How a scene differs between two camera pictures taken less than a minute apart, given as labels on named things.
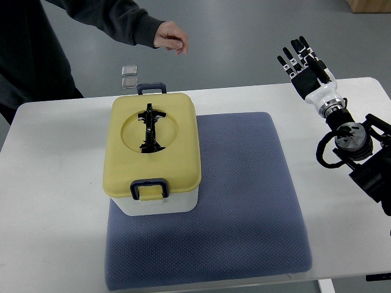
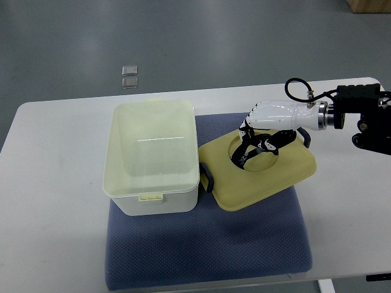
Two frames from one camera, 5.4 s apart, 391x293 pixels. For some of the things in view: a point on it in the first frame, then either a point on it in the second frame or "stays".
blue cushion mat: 247,223 stays
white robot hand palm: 324,96 -> 275,114
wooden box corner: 369,6 stays
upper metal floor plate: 129,70 stays
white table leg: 326,285 stays
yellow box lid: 179,163 -> 264,173
